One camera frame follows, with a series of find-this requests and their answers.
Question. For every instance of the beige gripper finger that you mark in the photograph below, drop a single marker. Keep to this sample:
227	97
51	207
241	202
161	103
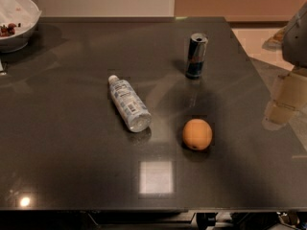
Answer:
276	117
290	90

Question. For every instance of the clear blue-label plastic bottle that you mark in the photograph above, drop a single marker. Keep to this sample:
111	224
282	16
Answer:
132	110

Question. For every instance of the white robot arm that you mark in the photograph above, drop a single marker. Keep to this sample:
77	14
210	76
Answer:
294	41

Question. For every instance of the redbull can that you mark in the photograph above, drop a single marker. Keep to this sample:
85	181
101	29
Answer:
196	55

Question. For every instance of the orange fruit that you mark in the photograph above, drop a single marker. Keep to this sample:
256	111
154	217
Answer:
197	134

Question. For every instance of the white bowl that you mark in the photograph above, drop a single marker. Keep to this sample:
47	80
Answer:
18	40

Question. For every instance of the red berries in bowl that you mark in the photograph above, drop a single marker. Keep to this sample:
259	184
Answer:
8	30

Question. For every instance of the white paper in bowl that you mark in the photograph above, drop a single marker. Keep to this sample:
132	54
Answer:
22	12

